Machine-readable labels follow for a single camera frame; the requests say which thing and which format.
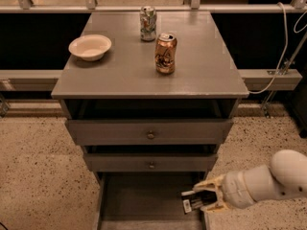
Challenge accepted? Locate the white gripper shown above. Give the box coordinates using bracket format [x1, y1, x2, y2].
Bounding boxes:
[193, 172, 255, 213]

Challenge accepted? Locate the grey middle drawer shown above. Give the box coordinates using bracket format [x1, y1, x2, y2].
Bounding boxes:
[83, 153, 217, 173]

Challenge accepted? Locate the green white soda can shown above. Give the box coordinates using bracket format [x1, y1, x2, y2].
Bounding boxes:
[140, 6, 156, 41]

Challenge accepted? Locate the grey wooden drawer cabinet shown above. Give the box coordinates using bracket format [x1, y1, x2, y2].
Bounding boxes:
[52, 11, 248, 230]

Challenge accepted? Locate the round top drawer knob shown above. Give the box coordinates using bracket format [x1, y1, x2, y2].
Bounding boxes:
[147, 130, 155, 140]

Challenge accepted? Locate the round drawer knob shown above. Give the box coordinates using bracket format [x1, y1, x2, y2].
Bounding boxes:
[149, 162, 155, 170]
[147, 130, 155, 140]

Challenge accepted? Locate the white bowl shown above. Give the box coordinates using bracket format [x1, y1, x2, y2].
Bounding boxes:
[68, 34, 112, 61]

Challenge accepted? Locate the white cable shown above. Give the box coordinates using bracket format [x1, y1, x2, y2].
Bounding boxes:
[248, 1, 307, 96]

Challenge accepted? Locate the metal railing frame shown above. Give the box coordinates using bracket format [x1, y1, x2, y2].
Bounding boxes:
[1, 0, 301, 95]

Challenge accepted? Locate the round middle drawer knob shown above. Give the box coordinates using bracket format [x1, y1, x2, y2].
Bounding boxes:
[149, 162, 155, 170]

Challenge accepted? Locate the grey open bottom drawer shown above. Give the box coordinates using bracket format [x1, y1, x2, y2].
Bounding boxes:
[93, 172, 209, 230]

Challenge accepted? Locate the grey top drawer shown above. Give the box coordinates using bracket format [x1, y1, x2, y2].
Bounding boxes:
[66, 119, 233, 146]

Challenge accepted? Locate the orange soda can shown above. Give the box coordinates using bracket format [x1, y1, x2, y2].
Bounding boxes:
[154, 33, 177, 74]

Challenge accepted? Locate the metal stand leg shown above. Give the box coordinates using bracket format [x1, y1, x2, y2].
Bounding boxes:
[261, 32, 307, 118]

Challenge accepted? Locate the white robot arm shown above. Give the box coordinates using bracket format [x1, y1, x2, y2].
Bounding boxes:
[193, 149, 307, 211]

